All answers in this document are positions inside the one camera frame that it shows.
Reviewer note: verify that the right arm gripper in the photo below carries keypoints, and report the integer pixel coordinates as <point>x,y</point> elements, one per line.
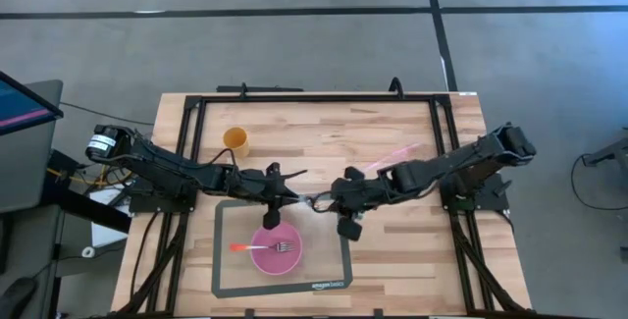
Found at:
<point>360,194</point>

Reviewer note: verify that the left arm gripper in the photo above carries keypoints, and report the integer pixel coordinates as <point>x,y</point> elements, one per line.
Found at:
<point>255,184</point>

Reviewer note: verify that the pink plastic bowl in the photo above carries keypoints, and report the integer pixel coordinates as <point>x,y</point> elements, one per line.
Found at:
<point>275,265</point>

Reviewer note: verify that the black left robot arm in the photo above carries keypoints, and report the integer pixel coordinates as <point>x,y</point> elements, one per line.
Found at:
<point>162,167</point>

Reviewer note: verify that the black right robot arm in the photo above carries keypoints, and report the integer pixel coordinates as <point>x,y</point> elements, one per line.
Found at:
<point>456,162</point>

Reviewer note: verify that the translucent baking mat, dark border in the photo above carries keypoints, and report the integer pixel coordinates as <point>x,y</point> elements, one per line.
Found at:
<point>324,260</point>

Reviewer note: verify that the yellow plastic cup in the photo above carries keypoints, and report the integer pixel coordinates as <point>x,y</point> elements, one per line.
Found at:
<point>235,140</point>

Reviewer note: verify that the black table clamp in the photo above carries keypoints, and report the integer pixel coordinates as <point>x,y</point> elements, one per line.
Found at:
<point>249,313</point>
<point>378,313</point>

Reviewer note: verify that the black loop clamp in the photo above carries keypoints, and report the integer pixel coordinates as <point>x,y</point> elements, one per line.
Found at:
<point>391,87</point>

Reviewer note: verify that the white paper sheet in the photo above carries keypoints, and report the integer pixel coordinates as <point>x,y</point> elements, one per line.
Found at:
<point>105,233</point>

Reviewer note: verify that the black diagonal stand bar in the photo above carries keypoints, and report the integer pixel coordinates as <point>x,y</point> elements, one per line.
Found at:
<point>98,216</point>

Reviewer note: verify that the white tape roll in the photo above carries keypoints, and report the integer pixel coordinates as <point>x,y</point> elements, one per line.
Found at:
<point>84,252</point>

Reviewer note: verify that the blue-screen monitor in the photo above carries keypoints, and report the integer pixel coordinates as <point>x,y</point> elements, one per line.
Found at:
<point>29,172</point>

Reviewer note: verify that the grey stand leg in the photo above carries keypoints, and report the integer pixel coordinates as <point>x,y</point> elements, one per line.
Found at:
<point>608,152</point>

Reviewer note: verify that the blue computer monitor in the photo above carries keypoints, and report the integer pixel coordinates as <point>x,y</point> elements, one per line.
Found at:
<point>19,105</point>

